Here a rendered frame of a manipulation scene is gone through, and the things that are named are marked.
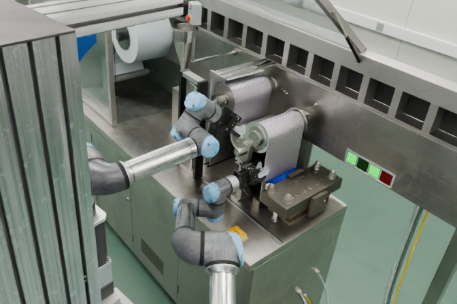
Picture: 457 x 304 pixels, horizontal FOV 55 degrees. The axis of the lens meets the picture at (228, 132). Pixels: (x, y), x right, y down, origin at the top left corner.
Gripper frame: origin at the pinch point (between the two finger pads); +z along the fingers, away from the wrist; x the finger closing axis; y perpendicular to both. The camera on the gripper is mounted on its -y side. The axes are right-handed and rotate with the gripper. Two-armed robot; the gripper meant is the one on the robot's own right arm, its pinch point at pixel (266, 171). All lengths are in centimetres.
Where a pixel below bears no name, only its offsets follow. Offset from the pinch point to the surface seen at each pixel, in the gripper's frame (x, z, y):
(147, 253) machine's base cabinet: 58, -29, -84
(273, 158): -0.2, 3.3, 5.8
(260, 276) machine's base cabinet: -26.0, -23.9, -30.4
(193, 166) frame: 34.5, -15.9, -11.3
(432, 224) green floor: -26, 180, -109
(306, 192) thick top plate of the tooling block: -17.1, 9.8, -5.9
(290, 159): -0.3, 16.1, 0.6
